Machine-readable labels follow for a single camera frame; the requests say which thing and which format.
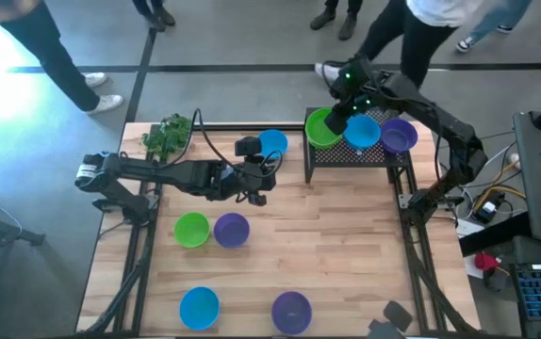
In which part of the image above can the green plastic bowl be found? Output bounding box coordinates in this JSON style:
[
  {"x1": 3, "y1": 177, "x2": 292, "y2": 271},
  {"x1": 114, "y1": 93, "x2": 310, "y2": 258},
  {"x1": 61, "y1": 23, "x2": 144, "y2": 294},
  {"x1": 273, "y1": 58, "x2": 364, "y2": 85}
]
[
  {"x1": 303, "y1": 107, "x2": 345, "y2": 151},
  {"x1": 172, "y1": 211, "x2": 211, "y2": 250}
]

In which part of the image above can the white cable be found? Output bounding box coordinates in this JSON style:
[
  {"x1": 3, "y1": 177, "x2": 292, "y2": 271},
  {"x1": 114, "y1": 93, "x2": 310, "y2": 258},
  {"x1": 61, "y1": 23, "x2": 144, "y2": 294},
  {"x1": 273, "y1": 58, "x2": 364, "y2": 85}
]
[{"x1": 480, "y1": 140, "x2": 519, "y2": 178}]

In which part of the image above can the dark purple plastic bowl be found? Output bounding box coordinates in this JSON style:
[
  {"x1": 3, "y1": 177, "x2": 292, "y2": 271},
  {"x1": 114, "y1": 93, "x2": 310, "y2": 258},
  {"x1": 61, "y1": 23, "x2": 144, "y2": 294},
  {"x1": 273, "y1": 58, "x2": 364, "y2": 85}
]
[{"x1": 270, "y1": 290, "x2": 314, "y2": 336}]

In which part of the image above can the black white power adapter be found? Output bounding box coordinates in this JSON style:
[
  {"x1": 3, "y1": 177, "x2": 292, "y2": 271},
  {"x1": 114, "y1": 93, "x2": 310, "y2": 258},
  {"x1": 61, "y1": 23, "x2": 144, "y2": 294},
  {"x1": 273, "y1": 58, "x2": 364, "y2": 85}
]
[{"x1": 471, "y1": 196, "x2": 505, "y2": 225}]

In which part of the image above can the red plastic tool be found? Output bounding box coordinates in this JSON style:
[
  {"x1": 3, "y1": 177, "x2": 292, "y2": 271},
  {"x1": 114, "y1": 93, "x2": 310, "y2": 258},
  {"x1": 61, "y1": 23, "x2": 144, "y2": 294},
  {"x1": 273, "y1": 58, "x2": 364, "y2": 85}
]
[{"x1": 473, "y1": 251, "x2": 501, "y2": 273}]

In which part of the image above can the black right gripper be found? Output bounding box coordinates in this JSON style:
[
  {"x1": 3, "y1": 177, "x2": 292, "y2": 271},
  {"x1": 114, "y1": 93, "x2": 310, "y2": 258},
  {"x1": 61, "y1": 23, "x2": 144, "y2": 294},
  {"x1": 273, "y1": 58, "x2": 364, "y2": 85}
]
[{"x1": 324, "y1": 87, "x2": 379, "y2": 137}]

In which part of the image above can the blue plastic bowl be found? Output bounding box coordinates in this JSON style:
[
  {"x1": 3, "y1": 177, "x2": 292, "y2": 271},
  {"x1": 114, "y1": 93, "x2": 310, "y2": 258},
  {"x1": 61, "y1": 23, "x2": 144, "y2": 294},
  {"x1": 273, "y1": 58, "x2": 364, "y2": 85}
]
[
  {"x1": 256, "y1": 128, "x2": 289, "y2": 161},
  {"x1": 178, "y1": 285, "x2": 221, "y2": 331},
  {"x1": 342, "y1": 114, "x2": 383, "y2": 153}
]

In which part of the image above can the green plant in white pot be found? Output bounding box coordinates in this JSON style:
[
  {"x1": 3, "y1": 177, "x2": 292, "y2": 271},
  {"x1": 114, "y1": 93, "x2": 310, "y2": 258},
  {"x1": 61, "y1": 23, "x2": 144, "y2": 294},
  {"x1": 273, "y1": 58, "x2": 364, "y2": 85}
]
[{"x1": 140, "y1": 112, "x2": 194, "y2": 162}]

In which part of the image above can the black perforated metal rack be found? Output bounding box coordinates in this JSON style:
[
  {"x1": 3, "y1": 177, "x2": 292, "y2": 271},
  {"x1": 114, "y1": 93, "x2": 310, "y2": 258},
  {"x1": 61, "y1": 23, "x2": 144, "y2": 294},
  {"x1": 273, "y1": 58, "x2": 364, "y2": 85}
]
[{"x1": 303, "y1": 105, "x2": 414, "y2": 186}]

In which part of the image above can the white paper sheet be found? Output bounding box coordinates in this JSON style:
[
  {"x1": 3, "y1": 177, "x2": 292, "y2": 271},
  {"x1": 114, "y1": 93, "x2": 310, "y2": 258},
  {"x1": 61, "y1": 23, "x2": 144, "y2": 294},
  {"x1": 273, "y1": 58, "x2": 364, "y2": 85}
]
[{"x1": 455, "y1": 218, "x2": 487, "y2": 240}]

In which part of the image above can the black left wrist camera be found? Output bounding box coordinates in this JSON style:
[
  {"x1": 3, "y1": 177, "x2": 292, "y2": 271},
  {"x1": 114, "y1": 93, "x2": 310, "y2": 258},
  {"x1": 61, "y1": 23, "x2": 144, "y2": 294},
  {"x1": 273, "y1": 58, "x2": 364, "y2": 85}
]
[{"x1": 234, "y1": 136, "x2": 263, "y2": 158}]

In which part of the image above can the black diagonal beam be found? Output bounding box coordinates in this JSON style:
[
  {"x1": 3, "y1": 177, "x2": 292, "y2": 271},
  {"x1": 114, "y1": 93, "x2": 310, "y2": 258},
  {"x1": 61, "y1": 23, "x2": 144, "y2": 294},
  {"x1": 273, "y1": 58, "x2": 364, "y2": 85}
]
[{"x1": 458, "y1": 210, "x2": 533, "y2": 258}]

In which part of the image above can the yellow cable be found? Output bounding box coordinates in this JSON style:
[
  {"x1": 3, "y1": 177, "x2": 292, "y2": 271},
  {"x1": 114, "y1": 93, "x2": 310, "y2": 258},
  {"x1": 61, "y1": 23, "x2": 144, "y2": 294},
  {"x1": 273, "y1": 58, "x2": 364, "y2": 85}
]
[{"x1": 471, "y1": 159, "x2": 527, "y2": 211}]

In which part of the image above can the black aluminium table frame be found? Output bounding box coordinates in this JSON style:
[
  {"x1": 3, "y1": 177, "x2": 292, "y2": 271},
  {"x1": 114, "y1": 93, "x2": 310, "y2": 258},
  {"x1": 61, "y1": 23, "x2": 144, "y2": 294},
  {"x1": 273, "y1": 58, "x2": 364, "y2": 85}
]
[{"x1": 75, "y1": 121, "x2": 484, "y2": 339}]

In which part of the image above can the person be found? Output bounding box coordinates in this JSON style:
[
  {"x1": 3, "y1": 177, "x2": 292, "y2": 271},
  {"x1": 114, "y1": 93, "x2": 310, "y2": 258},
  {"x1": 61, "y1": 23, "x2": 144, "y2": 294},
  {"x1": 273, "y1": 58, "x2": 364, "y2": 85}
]
[
  {"x1": 0, "y1": 0, "x2": 125, "y2": 117},
  {"x1": 131, "y1": 0, "x2": 177, "y2": 33},
  {"x1": 455, "y1": 0, "x2": 534, "y2": 54},
  {"x1": 314, "y1": 0, "x2": 486, "y2": 90},
  {"x1": 309, "y1": 0, "x2": 367, "y2": 41}
]

